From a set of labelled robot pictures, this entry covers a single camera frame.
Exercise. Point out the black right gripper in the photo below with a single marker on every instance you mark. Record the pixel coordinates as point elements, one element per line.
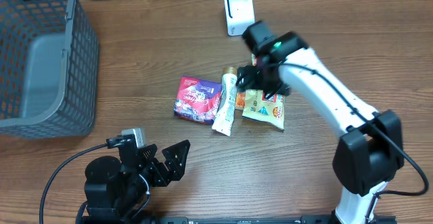
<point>243,82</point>

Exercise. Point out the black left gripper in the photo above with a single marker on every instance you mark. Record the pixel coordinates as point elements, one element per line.
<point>176,168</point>

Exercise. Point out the small orange snack packet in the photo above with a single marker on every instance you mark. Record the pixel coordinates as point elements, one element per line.
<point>240,100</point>

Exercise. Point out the orange blue snack bag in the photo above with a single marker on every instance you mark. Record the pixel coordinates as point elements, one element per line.
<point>258,107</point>

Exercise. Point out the white conditioner tube gold cap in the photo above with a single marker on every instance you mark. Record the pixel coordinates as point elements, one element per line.
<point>224,119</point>

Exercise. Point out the red purple pad pack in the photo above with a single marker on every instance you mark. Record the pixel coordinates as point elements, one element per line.
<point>197,100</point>

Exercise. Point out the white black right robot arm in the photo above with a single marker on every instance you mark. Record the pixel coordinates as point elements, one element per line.
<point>370,143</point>

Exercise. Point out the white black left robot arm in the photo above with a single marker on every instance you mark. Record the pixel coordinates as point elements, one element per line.
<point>118,189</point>

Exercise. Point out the white barcode scanner stand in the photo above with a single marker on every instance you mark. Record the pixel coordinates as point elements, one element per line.
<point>239,15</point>

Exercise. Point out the grey plastic mesh basket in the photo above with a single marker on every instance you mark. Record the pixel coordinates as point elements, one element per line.
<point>49,68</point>

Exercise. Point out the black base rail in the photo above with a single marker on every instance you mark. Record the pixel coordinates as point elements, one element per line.
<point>307,219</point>

